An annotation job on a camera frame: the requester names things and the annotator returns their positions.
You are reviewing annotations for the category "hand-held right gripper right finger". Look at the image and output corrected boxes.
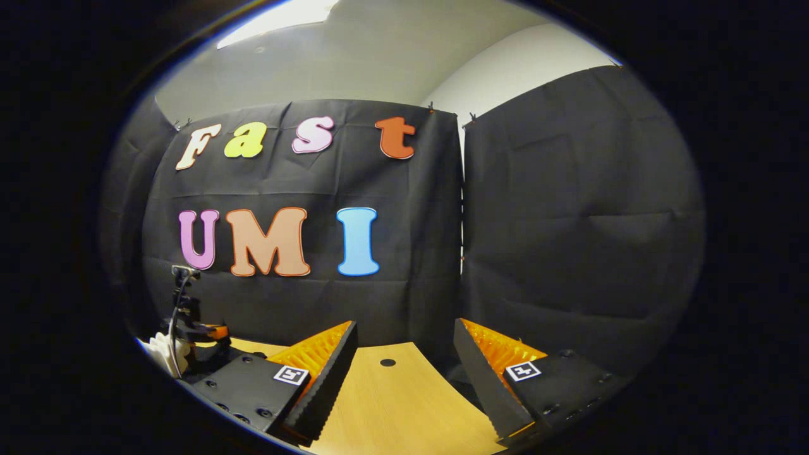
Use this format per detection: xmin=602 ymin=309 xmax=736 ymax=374
xmin=452 ymin=317 xmax=633 ymax=444

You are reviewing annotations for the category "ceiling light panel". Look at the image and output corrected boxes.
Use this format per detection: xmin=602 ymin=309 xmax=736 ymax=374
xmin=215 ymin=0 xmax=340 ymax=50

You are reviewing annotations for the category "thin grey cable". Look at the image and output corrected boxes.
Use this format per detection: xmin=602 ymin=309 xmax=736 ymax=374
xmin=167 ymin=270 xmax=193 ymax=377

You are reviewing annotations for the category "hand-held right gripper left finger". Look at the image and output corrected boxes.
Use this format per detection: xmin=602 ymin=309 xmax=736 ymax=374
xmin=180 ymin=320 xmax=360 ymax=443

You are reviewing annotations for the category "black backdrop cloth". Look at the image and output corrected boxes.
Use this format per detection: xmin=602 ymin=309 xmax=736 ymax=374
xmin=140 ymin=98 xmax=466 ymax=368

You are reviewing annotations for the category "plain black side cloth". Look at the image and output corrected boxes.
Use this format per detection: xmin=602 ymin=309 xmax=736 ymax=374
xmin=100 ymin=95 xmax=185 ymax=332
xmin=460 ymin=63 xmax=707 ymax=387

